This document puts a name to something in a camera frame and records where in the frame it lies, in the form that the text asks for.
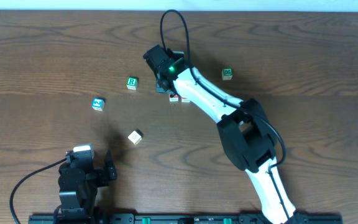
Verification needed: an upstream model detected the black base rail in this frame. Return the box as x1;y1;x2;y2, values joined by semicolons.
28;212;344;224

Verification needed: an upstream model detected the red letter I block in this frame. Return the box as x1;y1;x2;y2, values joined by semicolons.
181;97;190;103

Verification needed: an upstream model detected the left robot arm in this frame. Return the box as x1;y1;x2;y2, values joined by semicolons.
53;149;117;223

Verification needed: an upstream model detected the left black cable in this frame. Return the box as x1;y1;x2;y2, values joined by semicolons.
9;157;68;224

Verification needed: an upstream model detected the green r block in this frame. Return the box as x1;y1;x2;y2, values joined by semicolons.
126;77;139;90
221;68;233;80

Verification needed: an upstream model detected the right black cable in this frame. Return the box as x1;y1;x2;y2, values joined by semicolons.
159;9;287;218

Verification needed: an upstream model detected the plain wooden block left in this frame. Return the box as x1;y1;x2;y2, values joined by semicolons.
127;129;143;145

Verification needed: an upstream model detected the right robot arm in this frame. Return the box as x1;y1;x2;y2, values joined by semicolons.
143;45;296;223

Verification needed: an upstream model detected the green R block right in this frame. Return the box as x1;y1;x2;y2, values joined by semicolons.
221;68;233;80

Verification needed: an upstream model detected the black cable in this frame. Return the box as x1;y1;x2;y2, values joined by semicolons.
159;9;287;218
9;157;68;224

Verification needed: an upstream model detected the red letter A block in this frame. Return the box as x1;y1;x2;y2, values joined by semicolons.
169;94;180;102

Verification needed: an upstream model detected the green R block left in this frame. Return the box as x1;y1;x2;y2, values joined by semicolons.
126;77;139;90

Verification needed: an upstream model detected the blue number 2 block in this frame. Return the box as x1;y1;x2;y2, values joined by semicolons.
91;98;105;111

